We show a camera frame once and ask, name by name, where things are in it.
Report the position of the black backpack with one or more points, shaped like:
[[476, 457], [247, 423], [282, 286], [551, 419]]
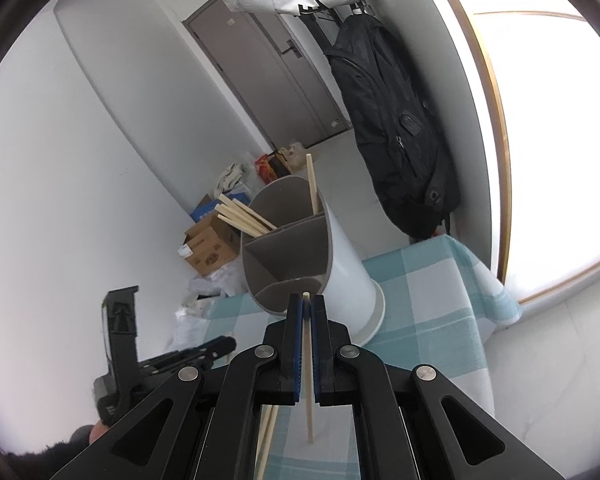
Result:
[[390, 125]]

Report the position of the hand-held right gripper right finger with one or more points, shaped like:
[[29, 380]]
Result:
[[319, 350]]

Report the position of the person's left forearm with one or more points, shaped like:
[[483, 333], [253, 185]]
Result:
[[45, 460]]

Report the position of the white and grey utensil holder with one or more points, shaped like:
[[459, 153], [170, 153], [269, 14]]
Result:
[[350, 280]]

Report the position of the person's left hand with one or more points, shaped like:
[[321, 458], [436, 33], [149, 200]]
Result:
[[99, 432]]

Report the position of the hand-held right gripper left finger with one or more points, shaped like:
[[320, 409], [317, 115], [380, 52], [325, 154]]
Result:
[[294, 350]]

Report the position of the brown cardboard box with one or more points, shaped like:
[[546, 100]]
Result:
[[210, 247]]

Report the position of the teal checkered tablecloth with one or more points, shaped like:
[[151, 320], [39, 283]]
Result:
[[420, 310]]

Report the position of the blue cardboard box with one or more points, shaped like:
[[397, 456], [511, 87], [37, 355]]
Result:
[[202, 212]]

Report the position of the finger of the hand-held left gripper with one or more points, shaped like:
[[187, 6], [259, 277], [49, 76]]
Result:
[[195, 355]]

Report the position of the wooden chopstick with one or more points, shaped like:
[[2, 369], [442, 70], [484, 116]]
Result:
[[312, 185], [255, 214], [240, 219], [267, 435], [307, 385], [237, 225]]

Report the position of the gold-framed mirror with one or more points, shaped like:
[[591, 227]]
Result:
[[555, 135]]

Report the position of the white plastic sheeting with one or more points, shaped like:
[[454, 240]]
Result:
[[200, 300]]

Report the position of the grey door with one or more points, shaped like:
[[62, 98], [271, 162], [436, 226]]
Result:
[[260, 60]]

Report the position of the chopsticks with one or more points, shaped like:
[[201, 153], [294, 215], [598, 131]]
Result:
[[247, 210]]

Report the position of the cream tote bag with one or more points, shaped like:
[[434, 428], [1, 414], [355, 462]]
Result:
[[235, 175]]

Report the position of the wall coat hooks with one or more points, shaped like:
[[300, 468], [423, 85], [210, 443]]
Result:
[[356, 9]]

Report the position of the beige plastic bag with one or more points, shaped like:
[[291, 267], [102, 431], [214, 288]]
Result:
[[292, 152]]

